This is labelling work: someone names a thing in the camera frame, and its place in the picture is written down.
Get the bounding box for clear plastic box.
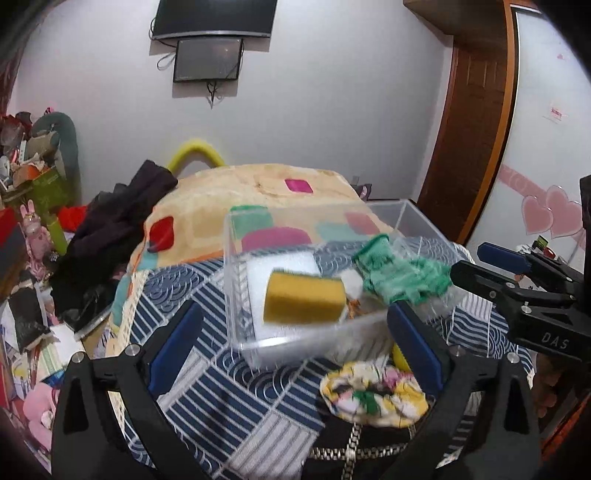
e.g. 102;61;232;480
223;198;477;371

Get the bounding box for yellow sponge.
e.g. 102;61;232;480
263;270;348;326

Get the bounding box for black wall television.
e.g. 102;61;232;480
152;0;279;41

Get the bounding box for pile of clutter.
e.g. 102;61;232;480
0;108;84;416

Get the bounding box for yellow-green curved tube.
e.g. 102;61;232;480
166;138;226;174

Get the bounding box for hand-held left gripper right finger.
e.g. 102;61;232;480
383;301;543;480

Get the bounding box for red cloth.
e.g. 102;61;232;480
57;205;92;232

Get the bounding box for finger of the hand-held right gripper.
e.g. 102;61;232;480
450;260;527;319
477;242;581;296

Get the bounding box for yellow floral scrunchie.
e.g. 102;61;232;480
320;362;431;428

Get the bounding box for small black wall monitor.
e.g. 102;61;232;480
172;38;245;84

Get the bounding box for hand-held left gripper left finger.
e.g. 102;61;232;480
51;302;205;480

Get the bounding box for brown wooden door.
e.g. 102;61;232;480
403;0;519;246

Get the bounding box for green knitted glove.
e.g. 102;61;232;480
352;234;454;306

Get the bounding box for green cardboard box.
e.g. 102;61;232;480
30;167;71;214

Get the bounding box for green bottle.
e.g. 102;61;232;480
44;209;70;257

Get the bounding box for white foam sponge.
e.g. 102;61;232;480
246;255;325;343

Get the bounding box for beige patchwork blanket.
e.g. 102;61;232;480
126;163;394;280

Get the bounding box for blue white patterned quilt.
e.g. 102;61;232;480
105;240;537;480

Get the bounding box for white wardrobe door pink hearts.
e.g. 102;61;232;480
464;8;591;282

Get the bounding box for black cloth chain pattern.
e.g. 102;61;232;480
299;414;419;480

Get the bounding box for pink plush toy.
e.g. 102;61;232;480
22;382;62;454

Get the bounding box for dark clothes pile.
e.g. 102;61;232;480
48;159;179;325

